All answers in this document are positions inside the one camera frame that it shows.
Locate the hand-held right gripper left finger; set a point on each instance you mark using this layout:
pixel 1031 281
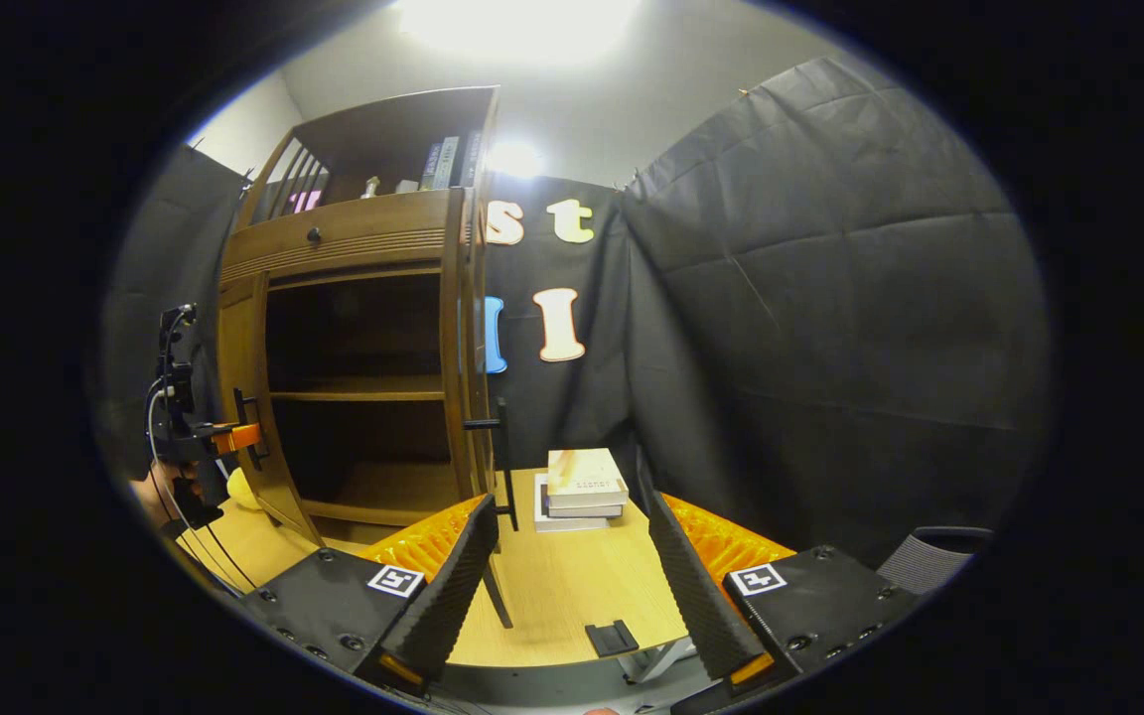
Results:
pixel 448 596

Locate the small white bottle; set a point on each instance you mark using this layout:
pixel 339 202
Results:
pixel 370 187

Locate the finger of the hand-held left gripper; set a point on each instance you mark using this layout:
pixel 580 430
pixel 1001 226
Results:
pixel 239 437

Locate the white flat book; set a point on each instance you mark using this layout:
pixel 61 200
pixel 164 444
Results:
pixel 572 524

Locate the beige thick book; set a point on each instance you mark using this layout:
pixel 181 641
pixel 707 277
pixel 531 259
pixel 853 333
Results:
pixel 584 475

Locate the black backdrop cloth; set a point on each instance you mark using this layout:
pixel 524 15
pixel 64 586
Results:
pixel 830 298

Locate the white metal table frame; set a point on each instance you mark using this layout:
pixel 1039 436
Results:
pixel 666 657

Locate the small black plastic block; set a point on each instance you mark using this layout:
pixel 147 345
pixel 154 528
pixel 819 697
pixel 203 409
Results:
pixel 612 638

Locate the pale yellow round sponge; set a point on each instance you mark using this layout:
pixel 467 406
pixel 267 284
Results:
pixel 242 492

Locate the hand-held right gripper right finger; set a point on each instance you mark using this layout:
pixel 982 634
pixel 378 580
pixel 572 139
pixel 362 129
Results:
pixel 696 596

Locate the light grey upright book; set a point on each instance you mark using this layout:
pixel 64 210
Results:
pixel 447 162

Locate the grey mesh office chair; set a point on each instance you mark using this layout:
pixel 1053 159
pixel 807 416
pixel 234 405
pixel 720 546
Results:
pixel 929 561

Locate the wooden double-door shoe cabinet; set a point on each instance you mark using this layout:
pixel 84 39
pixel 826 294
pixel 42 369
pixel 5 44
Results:
pixel 363 387

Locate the large ceiling light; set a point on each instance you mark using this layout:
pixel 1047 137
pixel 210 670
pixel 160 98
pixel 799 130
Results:
pixel 517 25

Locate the thin dark book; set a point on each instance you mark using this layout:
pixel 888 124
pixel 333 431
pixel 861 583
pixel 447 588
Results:
pixel 582 511

